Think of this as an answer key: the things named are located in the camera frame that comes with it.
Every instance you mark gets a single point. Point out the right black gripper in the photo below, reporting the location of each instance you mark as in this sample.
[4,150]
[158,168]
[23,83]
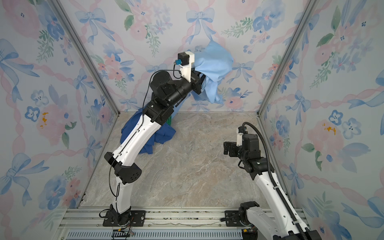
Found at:
[228,144]

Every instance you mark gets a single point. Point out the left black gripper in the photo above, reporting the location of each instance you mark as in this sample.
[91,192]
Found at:
[195,83]

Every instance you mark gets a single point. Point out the light blue cloth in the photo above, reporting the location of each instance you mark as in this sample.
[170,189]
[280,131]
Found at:
[215,62]

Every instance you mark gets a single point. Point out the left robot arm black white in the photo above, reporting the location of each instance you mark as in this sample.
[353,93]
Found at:
[167,95]

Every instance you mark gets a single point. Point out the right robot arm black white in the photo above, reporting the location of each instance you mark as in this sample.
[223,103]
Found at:
[287,224]

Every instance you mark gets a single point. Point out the green cloth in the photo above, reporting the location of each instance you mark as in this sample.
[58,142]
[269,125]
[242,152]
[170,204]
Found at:
[169,121]

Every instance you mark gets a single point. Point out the dark blue shirt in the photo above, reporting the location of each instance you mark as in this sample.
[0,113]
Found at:
[164,134]

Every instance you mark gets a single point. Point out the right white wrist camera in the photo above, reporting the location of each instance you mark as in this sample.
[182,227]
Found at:
[241,131]

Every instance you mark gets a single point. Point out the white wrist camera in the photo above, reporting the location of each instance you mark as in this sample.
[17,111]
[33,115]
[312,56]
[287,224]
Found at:
[186,61]
[241,131]

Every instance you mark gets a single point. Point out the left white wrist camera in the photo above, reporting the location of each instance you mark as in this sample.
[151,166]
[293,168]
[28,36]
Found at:
[186,61]

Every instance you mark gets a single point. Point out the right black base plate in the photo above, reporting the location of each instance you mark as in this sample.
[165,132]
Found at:
[233,219]

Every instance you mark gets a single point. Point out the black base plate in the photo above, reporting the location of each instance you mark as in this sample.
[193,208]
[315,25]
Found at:
[233,219]
[131,218]

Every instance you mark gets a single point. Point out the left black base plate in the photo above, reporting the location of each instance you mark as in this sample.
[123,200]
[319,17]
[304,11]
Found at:
[131,218]

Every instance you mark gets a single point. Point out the right corner aluminium post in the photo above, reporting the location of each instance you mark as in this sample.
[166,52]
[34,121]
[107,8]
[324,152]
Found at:
[291,47]

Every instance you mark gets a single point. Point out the corner aluminium post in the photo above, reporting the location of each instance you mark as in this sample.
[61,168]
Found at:
[291,47]
[81,49]

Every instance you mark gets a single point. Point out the left corner aluminium post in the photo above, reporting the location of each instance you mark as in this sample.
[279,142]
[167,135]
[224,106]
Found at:
[81,49]

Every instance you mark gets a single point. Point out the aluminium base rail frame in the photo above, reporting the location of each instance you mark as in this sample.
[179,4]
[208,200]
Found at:
[86,223]

